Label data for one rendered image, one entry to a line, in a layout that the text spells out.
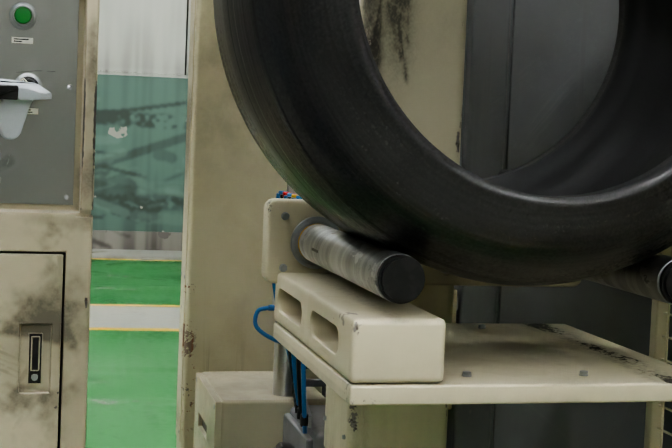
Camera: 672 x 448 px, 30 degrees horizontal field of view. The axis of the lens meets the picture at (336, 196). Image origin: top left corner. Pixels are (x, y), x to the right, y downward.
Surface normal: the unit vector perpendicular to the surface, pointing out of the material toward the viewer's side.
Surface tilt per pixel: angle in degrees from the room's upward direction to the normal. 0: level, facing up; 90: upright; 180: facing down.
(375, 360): 90
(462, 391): 90
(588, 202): 101
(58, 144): 90
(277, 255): 90
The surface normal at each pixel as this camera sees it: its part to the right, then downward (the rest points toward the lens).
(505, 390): 0.24, 0.06
